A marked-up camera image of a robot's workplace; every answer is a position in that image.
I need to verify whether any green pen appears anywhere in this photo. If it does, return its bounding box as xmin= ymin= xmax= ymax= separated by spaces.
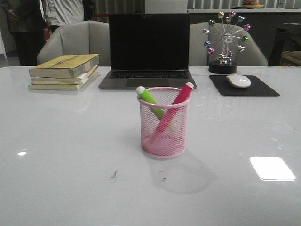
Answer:
xmin=136 ymin=86 xmax=166 ymax=120

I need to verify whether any pink red pen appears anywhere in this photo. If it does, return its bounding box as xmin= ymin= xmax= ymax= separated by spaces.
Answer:
xmin=150 ymin=82 xmax=194 ymax=142

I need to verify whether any pink mesh pen holder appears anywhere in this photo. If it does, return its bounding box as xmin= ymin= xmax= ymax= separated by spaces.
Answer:
xmin=137 ymin=87 xmax=190 ymax=158

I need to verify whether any grey laptop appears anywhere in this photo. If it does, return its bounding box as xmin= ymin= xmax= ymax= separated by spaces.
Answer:
xmin=99 ymin=13 xmax=195 ymax=90

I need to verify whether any black mouse pad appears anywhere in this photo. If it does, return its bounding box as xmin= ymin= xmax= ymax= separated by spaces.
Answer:
xmin=209 ymin=75 xmax=280 ymax=97

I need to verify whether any middle book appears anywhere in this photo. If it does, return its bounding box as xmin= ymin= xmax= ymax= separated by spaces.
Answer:
xmin=31 ymin=65 xmax=98 ymax=85

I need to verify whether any right grey chair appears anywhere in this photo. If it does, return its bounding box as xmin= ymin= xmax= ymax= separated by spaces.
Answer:
xmin=189 ymin=22 xmax=268 ymax=66

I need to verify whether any grey chair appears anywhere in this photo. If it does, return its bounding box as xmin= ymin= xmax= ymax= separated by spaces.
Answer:
xmin=37 ymin=21 xmax=111 ymax=66
xmin=189 ymin=22 xmax=268 ymax=66

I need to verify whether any ferris wheel desk ornament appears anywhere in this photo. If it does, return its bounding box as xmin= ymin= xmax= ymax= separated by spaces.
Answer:
xmin=203 ymin=10 xmax=251 ymax=74

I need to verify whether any white computer mouse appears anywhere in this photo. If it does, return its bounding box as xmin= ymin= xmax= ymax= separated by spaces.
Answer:
xmin=225 ymin=74 xmax=251 ymax=88

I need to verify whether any top yellow book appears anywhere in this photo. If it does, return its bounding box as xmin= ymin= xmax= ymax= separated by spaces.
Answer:
xmin=29 ymin=54 xmax=100 ymax=78

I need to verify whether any left grey chair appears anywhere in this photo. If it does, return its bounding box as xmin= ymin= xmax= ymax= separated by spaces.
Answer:
xmin=37 ymin=21 xmax=111 ymax=66

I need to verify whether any bottom book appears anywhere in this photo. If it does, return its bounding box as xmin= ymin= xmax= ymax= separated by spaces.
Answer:
xmin=27 ymin=71 xmax=96 ymax=90

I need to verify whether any person in white shirt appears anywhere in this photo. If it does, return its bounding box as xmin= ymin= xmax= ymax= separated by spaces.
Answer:
xmin=41 ymin=0 xmax=84 ymax=33

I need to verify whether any bowl of fruit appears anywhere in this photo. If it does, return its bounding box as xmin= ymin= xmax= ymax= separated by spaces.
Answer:
xmin=242 ymin=0 xmax=264 ymax=9

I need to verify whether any person in dark clothes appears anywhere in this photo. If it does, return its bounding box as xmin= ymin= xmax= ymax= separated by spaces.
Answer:
xmin=0 ymin=0 xmax=46 ymax=66

